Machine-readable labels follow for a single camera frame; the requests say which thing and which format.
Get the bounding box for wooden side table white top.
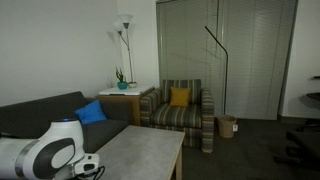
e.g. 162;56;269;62
95;84;156;127

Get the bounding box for yellow cushion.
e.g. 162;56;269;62
169;86;192;108

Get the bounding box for striped armchair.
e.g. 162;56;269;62
139;78;215;154

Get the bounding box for plant in teal pot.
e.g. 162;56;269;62
115;66;129;91

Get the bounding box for white two-shade floor lamp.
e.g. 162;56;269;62
112;13;134;84

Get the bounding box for grey coffee table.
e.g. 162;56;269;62
84;125;186;180

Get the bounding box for black arc floor lamp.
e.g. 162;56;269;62
204;26;230;116

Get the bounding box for blue throw pillow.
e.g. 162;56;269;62
73;99;108;126

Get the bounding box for wicker waste basket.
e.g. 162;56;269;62
216;114;238;139

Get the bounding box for grey window blinds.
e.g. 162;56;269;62
155;0;299;121

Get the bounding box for dark grey fabric sofa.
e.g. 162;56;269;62
0;90;134;155

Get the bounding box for black office chair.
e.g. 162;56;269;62
294;74;320;133

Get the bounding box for dark low chair base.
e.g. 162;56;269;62
273;129;320;172

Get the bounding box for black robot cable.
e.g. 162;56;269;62
87;165;106;180

